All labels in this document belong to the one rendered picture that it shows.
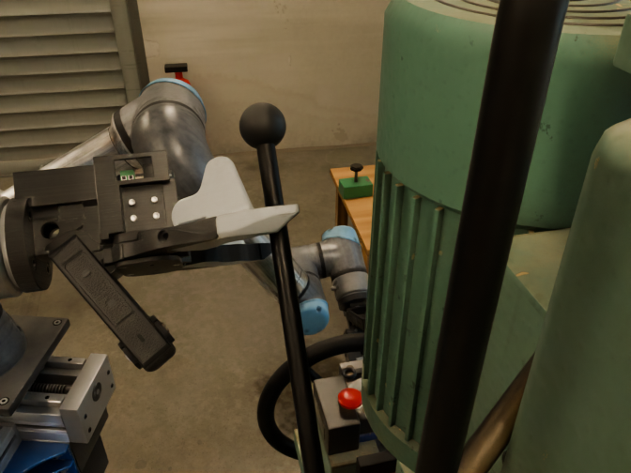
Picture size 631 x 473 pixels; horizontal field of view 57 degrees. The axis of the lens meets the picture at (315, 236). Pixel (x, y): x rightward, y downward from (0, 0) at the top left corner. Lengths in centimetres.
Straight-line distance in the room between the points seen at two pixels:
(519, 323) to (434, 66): 12
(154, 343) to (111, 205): 10
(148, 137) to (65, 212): 46
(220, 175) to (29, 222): 14
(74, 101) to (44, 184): 311
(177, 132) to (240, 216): 53
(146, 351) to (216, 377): 173
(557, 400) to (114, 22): 329
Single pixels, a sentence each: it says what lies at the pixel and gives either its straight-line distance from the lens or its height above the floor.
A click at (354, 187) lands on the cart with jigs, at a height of 57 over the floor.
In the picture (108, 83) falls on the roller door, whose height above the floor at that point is 50.
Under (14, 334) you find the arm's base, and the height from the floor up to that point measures 86.
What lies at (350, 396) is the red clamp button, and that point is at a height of 103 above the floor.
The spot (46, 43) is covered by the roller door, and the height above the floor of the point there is 73.
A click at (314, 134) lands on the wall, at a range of 368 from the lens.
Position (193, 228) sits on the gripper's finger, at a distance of 40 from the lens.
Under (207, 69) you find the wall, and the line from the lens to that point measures 348.
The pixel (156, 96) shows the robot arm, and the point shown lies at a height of 124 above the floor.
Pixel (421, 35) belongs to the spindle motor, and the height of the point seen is 149.
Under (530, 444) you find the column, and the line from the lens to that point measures 19.
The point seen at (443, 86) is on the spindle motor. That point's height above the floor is 148.
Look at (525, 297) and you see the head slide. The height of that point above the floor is 142.
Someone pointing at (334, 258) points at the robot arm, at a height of 88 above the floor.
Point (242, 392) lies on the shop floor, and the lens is 211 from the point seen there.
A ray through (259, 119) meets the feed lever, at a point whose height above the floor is 141.
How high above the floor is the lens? 157
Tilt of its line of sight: 33 degrees down
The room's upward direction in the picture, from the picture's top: straight up
